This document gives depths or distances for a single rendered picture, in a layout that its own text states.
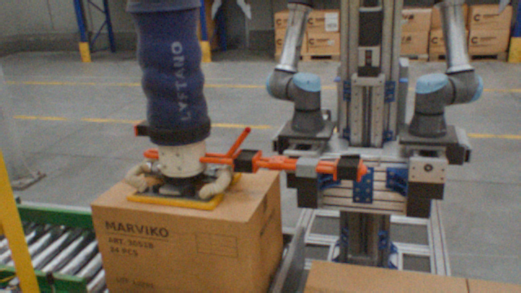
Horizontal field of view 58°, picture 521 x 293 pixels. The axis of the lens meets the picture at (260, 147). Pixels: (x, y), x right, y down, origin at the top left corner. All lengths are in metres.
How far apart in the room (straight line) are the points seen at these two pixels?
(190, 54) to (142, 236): 0.66
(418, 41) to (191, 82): 7.20
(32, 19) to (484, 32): 10.04
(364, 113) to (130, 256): 1.13
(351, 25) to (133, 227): 1.19
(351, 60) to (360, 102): 0.19
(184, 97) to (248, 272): 0.62
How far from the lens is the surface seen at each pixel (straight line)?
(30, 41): 13.08
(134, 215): 1.71
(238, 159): 1.58
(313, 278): 1.94
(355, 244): 2.36
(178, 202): 1.64
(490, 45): 8.74
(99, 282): 2.10
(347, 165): 1.51
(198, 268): 1.70
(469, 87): 2.01
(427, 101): 1.94
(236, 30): 10.39
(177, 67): 1.53
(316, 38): 8.74
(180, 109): 1.57
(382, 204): 2.09
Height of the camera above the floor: 1.72
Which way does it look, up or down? 21 degrees down
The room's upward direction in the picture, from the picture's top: 3 degrees counter-clockwise
